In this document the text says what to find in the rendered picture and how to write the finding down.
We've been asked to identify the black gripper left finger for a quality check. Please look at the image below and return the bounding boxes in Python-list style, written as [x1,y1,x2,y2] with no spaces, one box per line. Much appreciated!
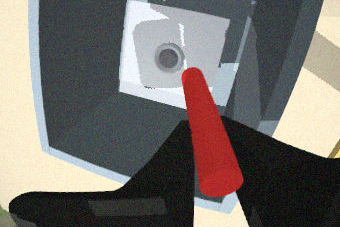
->
[8,120,195,227]

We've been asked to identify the red peg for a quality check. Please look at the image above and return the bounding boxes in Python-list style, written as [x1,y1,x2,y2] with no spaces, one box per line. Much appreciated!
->
[182,67,243,197]

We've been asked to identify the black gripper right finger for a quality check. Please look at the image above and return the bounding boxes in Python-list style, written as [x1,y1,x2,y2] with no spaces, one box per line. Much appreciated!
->
[219,116,340,227]

